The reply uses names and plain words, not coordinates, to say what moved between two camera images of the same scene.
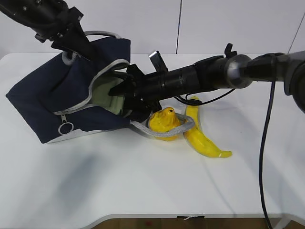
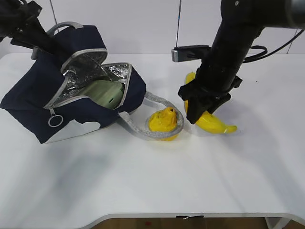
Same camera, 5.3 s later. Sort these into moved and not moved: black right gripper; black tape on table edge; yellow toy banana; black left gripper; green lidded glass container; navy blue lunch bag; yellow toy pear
Moved: green lidded glass container; yellow toy banana; black left gripper; navy blue lunch bag; black right gripper
Not moved: black tape on table edge; yellow toy pear
